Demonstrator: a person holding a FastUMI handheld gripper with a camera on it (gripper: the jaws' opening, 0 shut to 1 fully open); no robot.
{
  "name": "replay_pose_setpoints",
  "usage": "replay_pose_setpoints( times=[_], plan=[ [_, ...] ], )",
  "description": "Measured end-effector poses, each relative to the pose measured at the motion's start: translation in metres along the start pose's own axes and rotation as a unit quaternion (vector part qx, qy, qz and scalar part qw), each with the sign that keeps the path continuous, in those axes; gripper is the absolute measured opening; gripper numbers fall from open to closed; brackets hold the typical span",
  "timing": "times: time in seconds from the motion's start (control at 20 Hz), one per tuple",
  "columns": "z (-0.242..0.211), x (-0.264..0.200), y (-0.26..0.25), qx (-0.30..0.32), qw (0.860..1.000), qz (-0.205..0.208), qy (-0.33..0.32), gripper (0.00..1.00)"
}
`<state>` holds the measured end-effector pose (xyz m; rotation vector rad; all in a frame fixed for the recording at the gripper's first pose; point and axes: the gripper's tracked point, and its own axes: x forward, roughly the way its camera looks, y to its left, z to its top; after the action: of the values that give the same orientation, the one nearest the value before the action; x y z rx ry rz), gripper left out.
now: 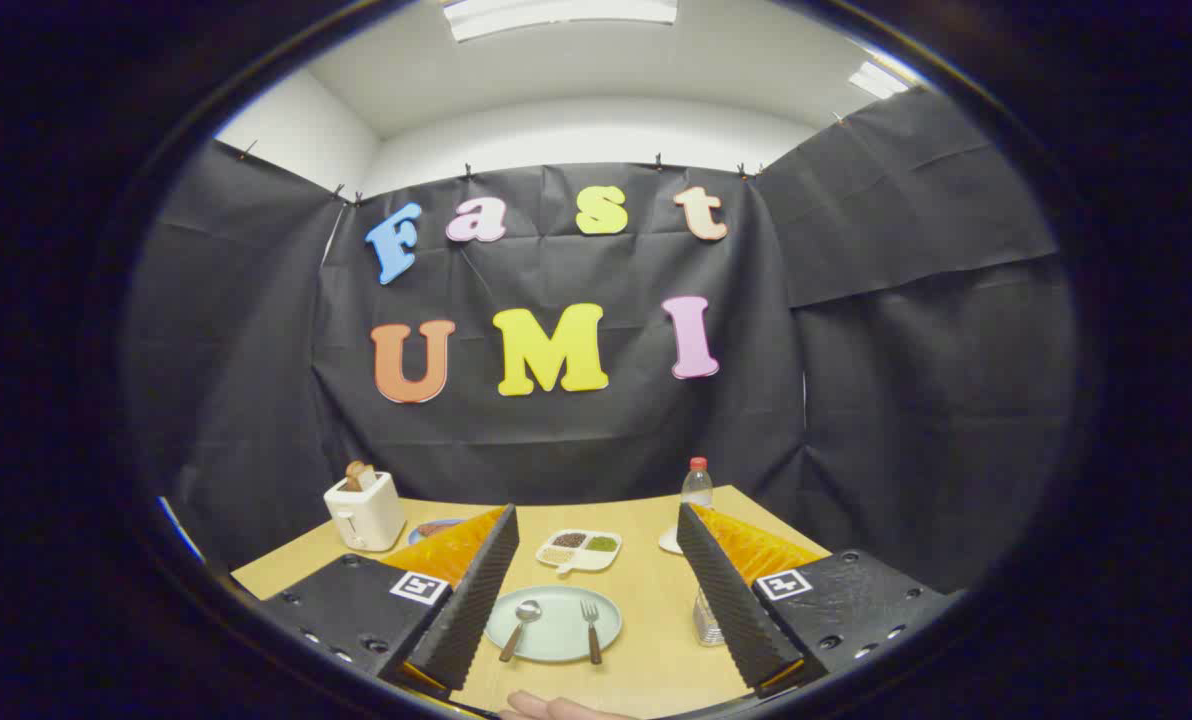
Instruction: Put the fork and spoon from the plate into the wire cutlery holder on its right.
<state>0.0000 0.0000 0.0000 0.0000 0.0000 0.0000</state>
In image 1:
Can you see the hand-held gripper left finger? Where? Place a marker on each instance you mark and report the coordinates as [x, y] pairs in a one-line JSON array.
[[476, 600]]

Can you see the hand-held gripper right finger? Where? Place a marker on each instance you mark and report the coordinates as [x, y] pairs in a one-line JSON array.
[[726, 600]]

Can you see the clear square basket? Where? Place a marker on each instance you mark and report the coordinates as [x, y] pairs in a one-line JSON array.
[[706, 622]]

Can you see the white square coaster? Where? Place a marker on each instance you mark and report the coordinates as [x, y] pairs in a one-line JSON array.
[[669, 542]]

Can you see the blue rimmed plate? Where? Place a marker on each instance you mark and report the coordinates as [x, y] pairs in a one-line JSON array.
[[434, 527]]

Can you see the pale green plate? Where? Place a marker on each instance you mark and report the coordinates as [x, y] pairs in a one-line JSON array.
[[556, 635]]

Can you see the white divided dish with grains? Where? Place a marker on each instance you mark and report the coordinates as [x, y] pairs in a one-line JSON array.
[[578, 552]]

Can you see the clear bottle with red cap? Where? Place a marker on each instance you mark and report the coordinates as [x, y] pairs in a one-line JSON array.
[[697, 490]]

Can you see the white toaster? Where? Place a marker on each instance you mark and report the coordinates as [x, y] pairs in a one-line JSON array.
[[368, 515]]

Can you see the toasted bread slice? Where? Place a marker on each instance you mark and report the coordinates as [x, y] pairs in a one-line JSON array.
[[358, 474]]

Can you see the black backdrop cloth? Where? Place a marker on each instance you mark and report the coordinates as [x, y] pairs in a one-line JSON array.
[[886, 350]]

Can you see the small ceiling light panel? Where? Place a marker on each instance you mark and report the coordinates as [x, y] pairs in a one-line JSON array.
[[878, 80]]

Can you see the long ceiling light panel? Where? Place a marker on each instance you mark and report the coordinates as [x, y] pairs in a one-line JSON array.
[[556, 15]]

